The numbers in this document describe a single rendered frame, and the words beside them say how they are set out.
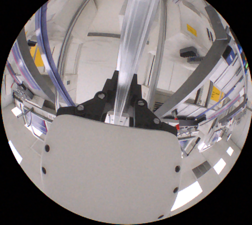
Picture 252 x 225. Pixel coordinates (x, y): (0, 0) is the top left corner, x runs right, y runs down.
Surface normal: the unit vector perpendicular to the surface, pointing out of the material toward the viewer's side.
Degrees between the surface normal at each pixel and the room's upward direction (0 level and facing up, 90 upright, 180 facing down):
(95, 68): 90
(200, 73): 90
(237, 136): 90
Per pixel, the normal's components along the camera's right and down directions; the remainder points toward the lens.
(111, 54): 0.07, 0.28
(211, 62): -0.98, -0.17
